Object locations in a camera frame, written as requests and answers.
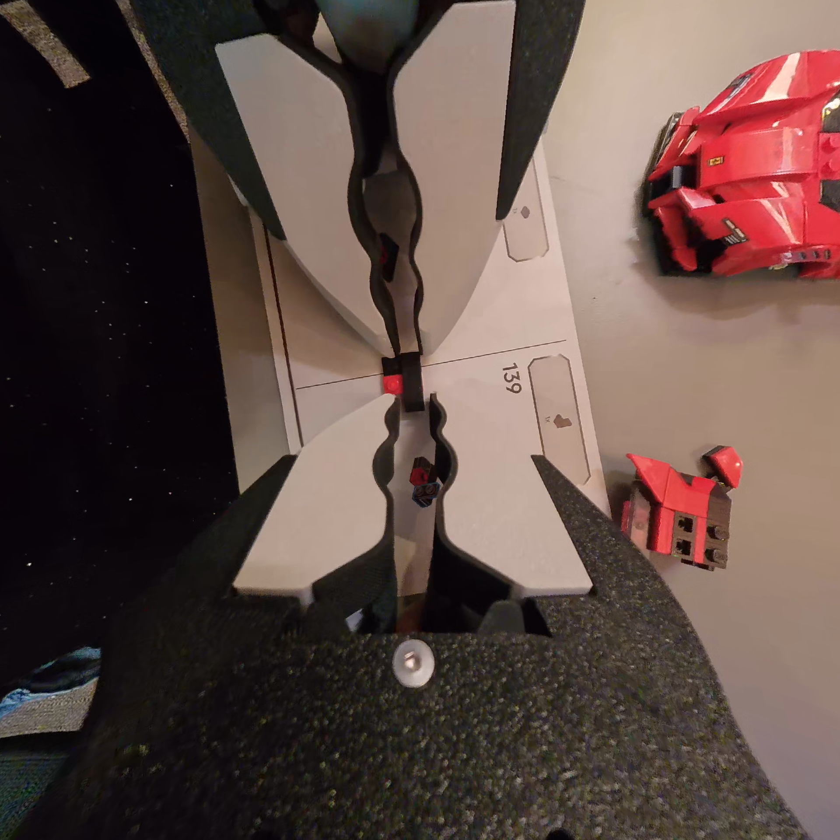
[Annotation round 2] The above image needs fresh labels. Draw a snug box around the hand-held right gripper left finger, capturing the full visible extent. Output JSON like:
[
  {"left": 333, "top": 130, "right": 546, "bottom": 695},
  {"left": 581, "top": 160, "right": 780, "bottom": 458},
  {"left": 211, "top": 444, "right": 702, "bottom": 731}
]
[{"left": 233, "top": 394, "right": 400, "bottom": 607}]

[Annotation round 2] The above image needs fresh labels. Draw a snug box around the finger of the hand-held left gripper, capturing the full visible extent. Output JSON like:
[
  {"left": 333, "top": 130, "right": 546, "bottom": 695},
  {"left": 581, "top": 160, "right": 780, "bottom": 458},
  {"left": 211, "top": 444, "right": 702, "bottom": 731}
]
[
  {"left": 214, "top": 27, "right": 397, "bottom": 358},
  {"left": 390, "top": 0, "right": 518, "bottom": 358}
]

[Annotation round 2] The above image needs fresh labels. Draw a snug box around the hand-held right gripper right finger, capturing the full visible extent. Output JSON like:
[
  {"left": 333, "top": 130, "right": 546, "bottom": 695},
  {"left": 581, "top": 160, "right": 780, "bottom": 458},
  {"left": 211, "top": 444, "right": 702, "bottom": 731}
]
[{"left": 428, "top": 392, "right": 595, "bottom": 605}]

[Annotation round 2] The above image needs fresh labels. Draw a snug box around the lego instruction booklet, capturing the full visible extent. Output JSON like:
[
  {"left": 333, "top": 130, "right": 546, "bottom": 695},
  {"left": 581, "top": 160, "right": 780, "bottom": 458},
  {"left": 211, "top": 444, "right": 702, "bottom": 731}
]
[{"left": 191, "top": 125, "right": 611, "bottom": 526}]

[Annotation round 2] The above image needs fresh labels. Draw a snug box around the red black green lego assembly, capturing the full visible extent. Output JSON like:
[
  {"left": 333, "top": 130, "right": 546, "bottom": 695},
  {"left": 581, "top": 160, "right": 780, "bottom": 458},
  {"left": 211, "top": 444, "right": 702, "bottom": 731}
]
[{"left": 620, "top": 447, "right": 744, "bottom": 572}]

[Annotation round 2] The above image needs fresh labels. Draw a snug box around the black lego bar piece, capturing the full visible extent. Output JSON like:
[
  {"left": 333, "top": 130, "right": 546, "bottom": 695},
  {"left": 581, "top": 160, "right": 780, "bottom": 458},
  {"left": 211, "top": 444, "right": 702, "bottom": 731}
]
[{"left": 398, "top": 352, "right": 427, "bottom": 412}]

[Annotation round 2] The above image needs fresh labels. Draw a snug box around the red lego car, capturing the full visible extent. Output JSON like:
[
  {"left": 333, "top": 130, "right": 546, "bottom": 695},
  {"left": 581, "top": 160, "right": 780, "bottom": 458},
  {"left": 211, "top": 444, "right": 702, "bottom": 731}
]
[{"left": 644, "top": 50, "right": 840, "bottom": 279}]

